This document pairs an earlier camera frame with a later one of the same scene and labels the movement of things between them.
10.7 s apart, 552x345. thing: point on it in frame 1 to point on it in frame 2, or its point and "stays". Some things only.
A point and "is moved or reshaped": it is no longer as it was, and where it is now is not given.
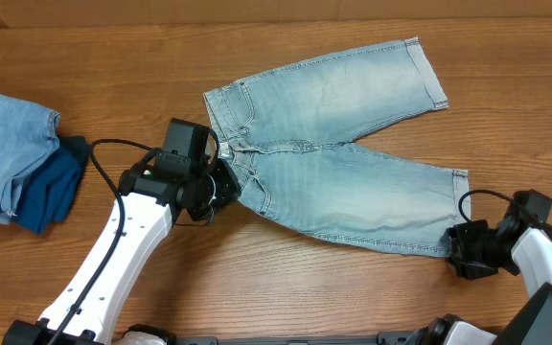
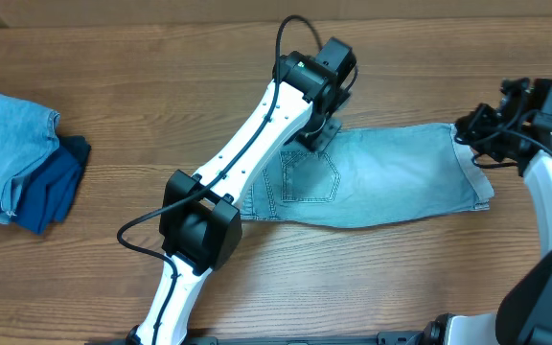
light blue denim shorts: [290, 137] is moved or reshaped
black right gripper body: [461, 249] to [471, 125]
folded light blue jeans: [8, 135] stays
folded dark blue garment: [52, 187] stays
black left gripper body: [216, 190] to [320, 132]
